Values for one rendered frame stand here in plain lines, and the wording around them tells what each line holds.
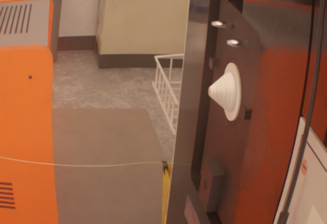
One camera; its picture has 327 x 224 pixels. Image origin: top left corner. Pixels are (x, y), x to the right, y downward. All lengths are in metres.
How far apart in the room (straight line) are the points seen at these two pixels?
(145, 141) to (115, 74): 2.28
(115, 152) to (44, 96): 0.57
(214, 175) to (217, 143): 0.05
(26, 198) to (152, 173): 0.46
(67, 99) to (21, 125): 2.50
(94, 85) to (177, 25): 0.62
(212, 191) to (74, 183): 0.74
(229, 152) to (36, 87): 0.42
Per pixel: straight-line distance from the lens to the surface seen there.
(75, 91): 3.65
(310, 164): 0.47
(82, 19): 4.22
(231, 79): 0.69
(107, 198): 1.39
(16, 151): 1.09
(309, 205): 0.47
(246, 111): 0.64
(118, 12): 3.84
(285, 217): 0.49
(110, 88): 3.70
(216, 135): 0.76
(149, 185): 1.46
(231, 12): 0.71
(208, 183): 0.74
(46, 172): 1.11
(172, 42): 3.96
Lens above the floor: 1.48
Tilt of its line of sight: 24 degrees down
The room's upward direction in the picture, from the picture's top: 6 degrees clockwise
